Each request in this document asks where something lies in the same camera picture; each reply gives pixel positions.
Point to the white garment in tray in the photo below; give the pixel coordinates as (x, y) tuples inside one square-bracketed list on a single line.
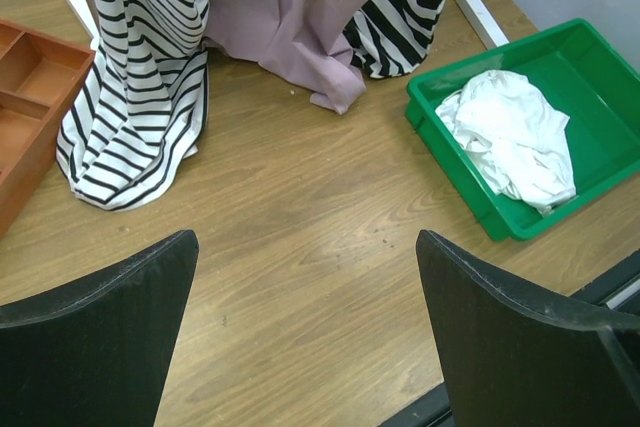
[(514, 137)]

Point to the brown compartment organizer tray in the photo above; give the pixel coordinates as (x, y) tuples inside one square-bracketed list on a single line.
[(40, 77)]

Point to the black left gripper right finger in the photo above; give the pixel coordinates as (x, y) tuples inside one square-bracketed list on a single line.
[(514, 353)]

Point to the wide striped black white top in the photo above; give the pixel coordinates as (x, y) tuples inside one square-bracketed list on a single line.
[(391, 38)]

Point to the green plastic tray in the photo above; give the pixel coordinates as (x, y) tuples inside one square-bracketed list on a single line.
[(581, 75)]

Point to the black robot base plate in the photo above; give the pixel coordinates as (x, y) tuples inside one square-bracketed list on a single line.
[(616, 289)]

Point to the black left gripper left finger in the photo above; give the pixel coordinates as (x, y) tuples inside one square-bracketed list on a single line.
[(96, 351)]

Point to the white rack base rail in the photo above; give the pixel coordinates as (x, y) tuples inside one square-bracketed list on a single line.
[(483, 23)]

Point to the mauve tank top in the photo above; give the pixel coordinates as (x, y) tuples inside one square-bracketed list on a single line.
[(301, 41)]

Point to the thin striped white tank top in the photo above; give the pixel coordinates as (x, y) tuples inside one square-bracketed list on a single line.
[(143, 104)]

